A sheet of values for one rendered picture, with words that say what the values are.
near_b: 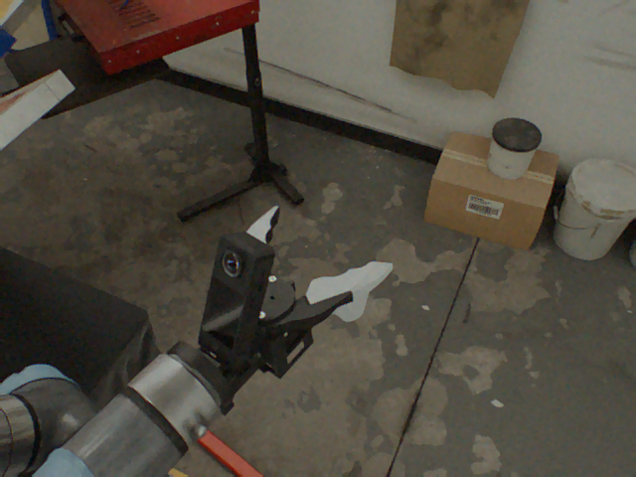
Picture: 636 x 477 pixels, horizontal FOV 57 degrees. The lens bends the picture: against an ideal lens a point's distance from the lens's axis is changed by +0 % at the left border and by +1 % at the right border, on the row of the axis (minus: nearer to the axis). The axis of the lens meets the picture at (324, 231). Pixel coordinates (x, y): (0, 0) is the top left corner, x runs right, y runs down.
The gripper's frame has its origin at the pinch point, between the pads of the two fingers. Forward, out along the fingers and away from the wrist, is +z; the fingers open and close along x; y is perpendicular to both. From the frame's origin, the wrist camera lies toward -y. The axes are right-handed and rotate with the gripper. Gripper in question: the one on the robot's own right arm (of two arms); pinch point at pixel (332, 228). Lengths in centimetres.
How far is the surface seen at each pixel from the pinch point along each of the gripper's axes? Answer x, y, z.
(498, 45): -65, 82, 180
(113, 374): -62, 70, -13
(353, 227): -100, 155, 119
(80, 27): -151, 37, 54
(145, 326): -64, 67, -1
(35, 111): -61, 6, -1
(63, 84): -63, 5, 6
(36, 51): -178, 49, 48
